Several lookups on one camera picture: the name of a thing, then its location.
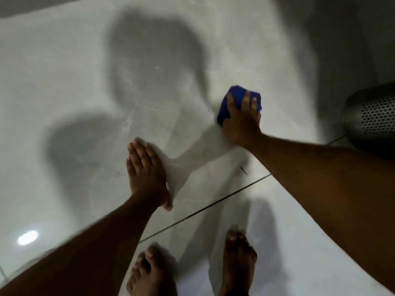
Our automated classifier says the person's right hand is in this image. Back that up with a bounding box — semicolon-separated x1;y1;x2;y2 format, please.
221;91;263;150

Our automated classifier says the person's left hand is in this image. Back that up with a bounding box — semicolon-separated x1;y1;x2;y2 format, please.
126;139;173;212

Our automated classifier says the blue cleaning cloth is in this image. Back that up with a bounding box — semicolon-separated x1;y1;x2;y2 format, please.
217;85;263;127

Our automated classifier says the person's left forearm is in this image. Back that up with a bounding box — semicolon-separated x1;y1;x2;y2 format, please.
0;193;161;296

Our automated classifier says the person's right forearm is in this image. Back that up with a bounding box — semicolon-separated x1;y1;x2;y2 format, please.
249;133;395;294

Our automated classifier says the person's left foot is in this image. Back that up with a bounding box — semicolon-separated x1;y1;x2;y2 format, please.
126;245;178;296

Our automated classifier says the person's foot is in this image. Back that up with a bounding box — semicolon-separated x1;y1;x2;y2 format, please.
220;229;258;296
126;245;178;296

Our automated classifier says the person's right foot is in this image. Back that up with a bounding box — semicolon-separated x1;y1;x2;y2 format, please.
220;229;258;296

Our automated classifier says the perforated metal bin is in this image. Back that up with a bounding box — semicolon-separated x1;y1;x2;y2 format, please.
342;81;395;159

